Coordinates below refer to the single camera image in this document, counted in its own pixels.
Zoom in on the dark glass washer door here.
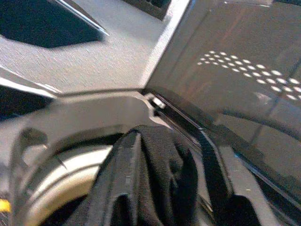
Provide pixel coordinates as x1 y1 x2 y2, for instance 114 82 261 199
145 0 301 212

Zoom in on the black cloth garment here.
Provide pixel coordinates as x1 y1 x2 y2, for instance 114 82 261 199
130 124 214 226

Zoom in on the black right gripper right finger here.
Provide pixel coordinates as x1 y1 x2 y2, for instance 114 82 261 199
199 132 280 226

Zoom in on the grey washing machine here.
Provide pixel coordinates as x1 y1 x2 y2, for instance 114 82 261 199
0 0 301 226

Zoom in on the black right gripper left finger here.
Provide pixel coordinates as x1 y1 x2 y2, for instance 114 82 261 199
77 130 142 226

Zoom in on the small yellow object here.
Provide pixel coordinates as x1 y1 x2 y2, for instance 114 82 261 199
0 199 12 213

